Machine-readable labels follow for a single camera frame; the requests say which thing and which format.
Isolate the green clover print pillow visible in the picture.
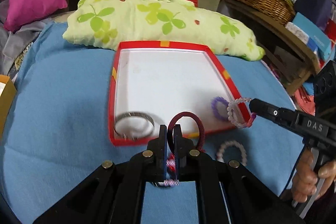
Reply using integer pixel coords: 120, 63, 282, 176
63, 0, 265, 61

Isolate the dark red hair tie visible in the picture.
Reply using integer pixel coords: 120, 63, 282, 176
167, 111, 206, 154

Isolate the purple bead bracelet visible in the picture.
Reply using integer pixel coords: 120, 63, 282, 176
211, 96, 232, 122

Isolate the red cardboard box tray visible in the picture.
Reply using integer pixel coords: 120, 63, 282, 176
108, 41, 251, 145

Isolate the grey bed sheet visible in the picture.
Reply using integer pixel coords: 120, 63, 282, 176
1, 0, 51, 79

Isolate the pink white bead bracelet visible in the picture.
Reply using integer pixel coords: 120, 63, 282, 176
227, 97, 257, 130

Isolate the blue blanket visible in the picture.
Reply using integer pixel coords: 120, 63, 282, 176
1, 23, 303, 223

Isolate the person's right hand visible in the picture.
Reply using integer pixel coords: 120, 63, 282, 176
291, 149, 335, 203

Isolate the wooden shelf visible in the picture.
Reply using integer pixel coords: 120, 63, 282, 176
223, 0, 320, 95

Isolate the white pearl bead bracelet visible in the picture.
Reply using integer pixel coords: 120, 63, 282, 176
216, 140, 248, 167

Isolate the blue book box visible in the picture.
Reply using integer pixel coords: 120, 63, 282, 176
285, 12, 335, 61

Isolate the silver metal bangle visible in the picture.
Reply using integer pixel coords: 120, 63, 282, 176
113, 111, 155, 140

